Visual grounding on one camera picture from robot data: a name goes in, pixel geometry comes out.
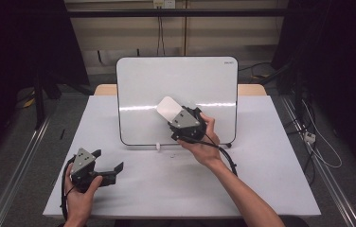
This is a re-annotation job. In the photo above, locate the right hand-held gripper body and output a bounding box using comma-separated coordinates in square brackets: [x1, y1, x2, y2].
[167, 106, 208, 144]

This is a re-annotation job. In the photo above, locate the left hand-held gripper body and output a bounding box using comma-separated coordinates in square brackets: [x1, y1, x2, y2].
[68, 147, 117, 194]

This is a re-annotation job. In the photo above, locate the white eraser pad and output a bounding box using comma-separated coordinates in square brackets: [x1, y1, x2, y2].
[155, 96, 184, 123]

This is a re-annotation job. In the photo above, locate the white dry-erase whiteboard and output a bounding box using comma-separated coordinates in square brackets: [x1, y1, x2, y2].
[116, 56, 240, 148]

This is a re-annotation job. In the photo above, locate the person's right hand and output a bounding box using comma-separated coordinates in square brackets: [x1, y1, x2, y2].
[177, 113, 228, 170]

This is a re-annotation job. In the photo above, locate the person's left hand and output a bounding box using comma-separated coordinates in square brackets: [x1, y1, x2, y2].
[63, 163, 104, 225]

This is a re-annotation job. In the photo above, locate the white table cover sheet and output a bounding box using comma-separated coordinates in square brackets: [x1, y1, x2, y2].
[42, 95, 322, 219]

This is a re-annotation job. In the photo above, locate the wooden table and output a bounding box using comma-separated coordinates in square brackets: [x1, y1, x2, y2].
[93, 83, 267, 96]

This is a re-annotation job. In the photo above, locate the black metal stand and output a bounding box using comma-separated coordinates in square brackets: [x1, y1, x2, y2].
[32, 70, 47, 131]

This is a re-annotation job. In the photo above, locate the black horizontal bar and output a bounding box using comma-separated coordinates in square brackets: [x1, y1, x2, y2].
[66, 8, 292, 18]

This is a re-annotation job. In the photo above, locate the white power strip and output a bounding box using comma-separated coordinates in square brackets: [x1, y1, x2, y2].
[303, 131, 317, 145]

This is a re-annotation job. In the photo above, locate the black curtain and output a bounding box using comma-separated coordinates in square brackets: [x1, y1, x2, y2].
[270, 0, 356, 181]
[0, 0, 90, 178]

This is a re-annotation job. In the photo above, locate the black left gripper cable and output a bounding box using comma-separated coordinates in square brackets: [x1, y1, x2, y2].
[59, 155, 77, 221]

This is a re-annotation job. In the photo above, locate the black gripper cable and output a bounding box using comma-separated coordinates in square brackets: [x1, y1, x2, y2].
[182, 135, 239, 178]
[59, 155, 77, 221]

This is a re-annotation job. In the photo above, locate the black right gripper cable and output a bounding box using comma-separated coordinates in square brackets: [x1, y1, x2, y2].
[182, 135, 239, 178]

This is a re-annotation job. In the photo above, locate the aluminium floor rail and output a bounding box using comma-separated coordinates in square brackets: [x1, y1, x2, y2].
[279, 95, 356, 227]
[0, 115, 53, 227]

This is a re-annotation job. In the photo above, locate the black hanging wall cable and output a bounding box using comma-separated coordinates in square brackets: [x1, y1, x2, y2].
[156, 15, 165, 57]

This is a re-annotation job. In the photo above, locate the white wall socket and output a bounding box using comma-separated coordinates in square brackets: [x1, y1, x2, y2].
[152, 0, 177, 9]

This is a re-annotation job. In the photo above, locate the white floor cable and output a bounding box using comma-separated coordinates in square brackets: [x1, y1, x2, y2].
[301, 99, 344, 169]

